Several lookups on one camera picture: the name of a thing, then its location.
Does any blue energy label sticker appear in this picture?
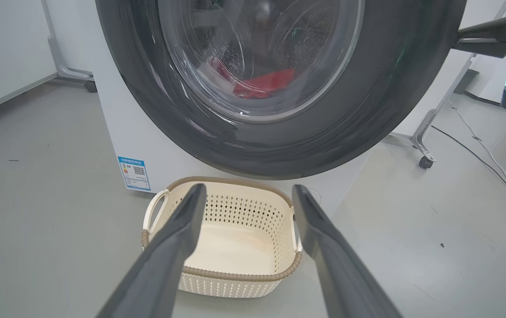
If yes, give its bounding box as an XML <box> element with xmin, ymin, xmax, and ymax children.
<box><xmin>118</xmin><ymin>156</ymin><xmax>152</xmax><ymax>191</ymax></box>

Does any red and white Bulls jersey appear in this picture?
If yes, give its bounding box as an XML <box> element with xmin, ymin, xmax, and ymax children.
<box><xmin>209</xmin><ymin>57</ymin><xmax>297</xmax><ymax>100</ymax></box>

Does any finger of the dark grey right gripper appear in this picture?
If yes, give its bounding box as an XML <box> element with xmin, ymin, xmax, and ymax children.
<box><xmin>458</xmin><ymin>15</ymin><xmax>506</xmax><ymax>40</ymax></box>
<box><xmin>454</xmin><ymin>40</ymin><xmax>506</xmax><ymax>58</ymax></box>

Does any white partition panel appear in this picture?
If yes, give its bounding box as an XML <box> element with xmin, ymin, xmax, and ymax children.
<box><xmin>390</xmin><ymin>0</ymin><xmax>506</xmax><ymax>138</ymax></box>

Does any white floor cable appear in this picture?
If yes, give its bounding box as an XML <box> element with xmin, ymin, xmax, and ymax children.
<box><xmin>447</xmin><ymin>99</ymin><xmax>506</xmax><ymax>209</ymax></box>

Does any black floor cable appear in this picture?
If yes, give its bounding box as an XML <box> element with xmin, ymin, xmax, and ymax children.
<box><xmin>432</xmin><ymin>126</ymin><xmax>506</xmax><ymax>206</ymax></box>

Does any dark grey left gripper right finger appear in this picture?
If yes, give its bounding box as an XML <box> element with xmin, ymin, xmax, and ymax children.
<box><xmin>292</xmin><ymin>185</ymin><xmax>401</xmax><ymax>318</ymax></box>

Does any round dark washing machine door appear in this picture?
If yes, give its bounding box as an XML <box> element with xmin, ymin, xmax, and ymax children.
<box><xmin>95</xmin><ymin>0</ymin><xmax>468</xmax><ymax>180</ymax></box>

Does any cream perforated laundry basket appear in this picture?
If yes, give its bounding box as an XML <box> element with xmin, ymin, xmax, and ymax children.
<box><xmin>141</xmin><ymin>177</ymin><xmax>303</xmax><ymax>299</ymax></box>

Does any white washing machine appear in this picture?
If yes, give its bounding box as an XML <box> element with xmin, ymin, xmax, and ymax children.
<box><xmin>89</xmin><ymin>0</ymin><xmax>370</xmax><ymax>221</ymax></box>

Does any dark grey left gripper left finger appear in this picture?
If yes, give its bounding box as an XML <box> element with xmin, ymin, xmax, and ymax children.
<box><xmin>96</xmin><ymin>184</ymin><xmax>207</xmax><ymax>318</ymax></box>

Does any grey wall box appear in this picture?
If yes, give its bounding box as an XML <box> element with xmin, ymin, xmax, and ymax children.
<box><xmin>454</xmin><ymin>68</ymin><xmax>479</xmax><ymax>94</ymax></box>

